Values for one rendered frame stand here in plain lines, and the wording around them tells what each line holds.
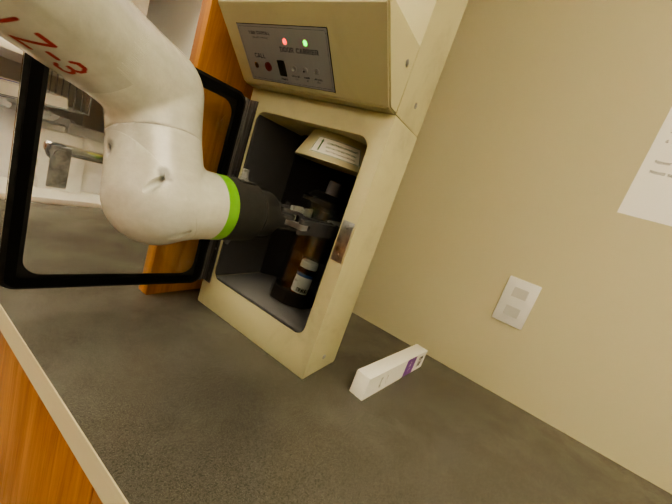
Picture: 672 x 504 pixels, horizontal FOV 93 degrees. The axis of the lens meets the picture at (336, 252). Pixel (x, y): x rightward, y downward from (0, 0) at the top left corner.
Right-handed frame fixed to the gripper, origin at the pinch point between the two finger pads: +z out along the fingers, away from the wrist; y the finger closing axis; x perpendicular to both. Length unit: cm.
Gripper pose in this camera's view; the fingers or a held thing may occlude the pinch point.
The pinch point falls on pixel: (320, 221)
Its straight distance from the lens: 67.7
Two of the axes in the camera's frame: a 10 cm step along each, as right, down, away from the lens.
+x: -3.2, 9.3, 2.0
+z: 5.1, 0.0, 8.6
